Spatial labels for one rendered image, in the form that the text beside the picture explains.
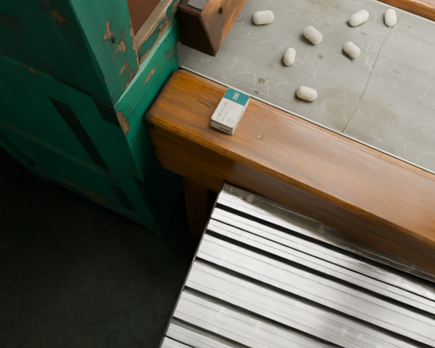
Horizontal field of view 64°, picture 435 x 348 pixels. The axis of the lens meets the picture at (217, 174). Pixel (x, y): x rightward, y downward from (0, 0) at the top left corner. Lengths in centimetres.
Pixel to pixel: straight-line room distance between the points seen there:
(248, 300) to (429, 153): 35
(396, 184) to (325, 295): 19
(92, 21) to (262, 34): 36
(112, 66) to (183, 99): 15
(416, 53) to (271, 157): 35
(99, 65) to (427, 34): 58
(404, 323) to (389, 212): 17
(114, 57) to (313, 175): 29
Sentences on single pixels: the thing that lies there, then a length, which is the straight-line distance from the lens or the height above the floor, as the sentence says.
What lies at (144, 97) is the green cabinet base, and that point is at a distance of 51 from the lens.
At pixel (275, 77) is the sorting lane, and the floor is 74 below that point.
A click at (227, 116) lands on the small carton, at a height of 78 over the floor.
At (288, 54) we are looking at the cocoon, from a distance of 61.
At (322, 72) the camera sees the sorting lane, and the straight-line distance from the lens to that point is 63.
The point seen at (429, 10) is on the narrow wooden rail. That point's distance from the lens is 78.
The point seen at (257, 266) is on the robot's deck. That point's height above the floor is 67.
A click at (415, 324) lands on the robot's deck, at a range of 62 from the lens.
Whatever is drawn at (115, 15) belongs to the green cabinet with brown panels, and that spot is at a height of 94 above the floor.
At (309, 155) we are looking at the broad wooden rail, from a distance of 51.
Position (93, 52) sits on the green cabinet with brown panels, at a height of 93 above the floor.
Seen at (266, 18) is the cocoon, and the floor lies 76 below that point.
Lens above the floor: 120
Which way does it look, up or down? 68 degrees down
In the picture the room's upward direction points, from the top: 8 degrees clockwise
